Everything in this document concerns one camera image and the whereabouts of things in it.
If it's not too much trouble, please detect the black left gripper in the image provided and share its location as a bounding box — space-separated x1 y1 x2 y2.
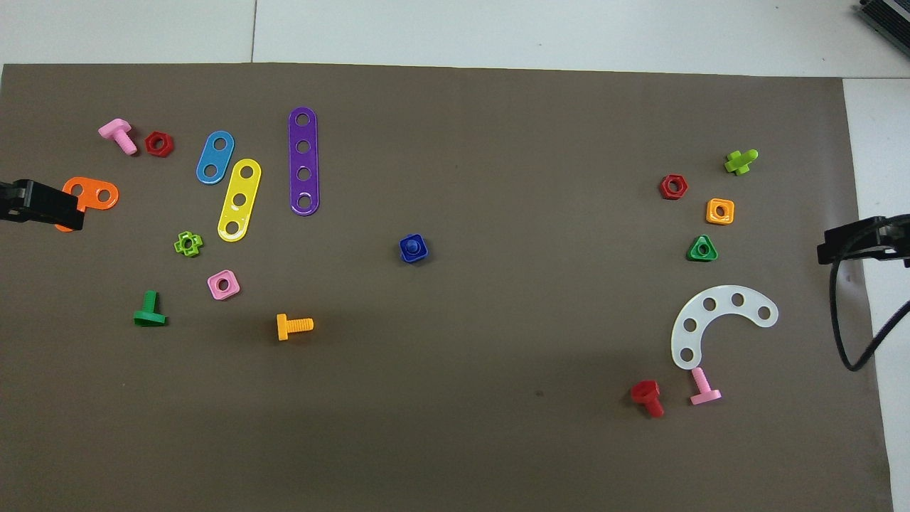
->
0 180 85 233

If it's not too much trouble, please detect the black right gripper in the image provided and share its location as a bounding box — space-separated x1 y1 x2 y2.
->
816 213 910 270

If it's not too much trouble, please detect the orange heart-shaped plastic plate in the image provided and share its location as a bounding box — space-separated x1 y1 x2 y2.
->
55 176 120 233

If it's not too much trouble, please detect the pink plastic bolt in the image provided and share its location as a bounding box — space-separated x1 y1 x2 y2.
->
689 367 722 406
98 118 139 156

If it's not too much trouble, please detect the green plastic bolt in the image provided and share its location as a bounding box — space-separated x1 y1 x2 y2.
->
133 289 168 328

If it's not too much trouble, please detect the lime green cross-head bolt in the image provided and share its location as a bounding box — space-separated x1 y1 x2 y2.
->
724 148 759 176

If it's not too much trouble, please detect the white curved five-hole plate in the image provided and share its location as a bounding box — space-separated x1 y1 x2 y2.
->
670 284 780 371

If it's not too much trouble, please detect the blue two-hole plastic plate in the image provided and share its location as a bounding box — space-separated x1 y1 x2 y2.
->
196 131 235 185

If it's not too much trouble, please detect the yellow three-hole plastic plate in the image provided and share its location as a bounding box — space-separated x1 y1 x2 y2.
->
217 158 262 243

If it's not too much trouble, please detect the pink square plastic nut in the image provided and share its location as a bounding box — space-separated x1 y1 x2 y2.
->
207 270 241 301

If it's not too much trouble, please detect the black ribbed device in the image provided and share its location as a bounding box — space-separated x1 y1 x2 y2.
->
855 0 910 49

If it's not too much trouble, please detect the purple four-hole plastic plate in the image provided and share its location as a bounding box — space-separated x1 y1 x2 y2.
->
288 107 321 216

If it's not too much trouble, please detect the orange plastic bolt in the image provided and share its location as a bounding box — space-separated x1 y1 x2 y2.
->
276 313 314 341

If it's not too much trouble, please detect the red plastic bolt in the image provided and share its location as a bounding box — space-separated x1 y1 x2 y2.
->
630 380 665 419

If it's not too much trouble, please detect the brown table mat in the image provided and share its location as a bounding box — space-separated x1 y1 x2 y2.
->
0 63 895 512

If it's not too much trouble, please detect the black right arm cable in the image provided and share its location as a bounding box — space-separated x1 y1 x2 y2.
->
830 242 910 373

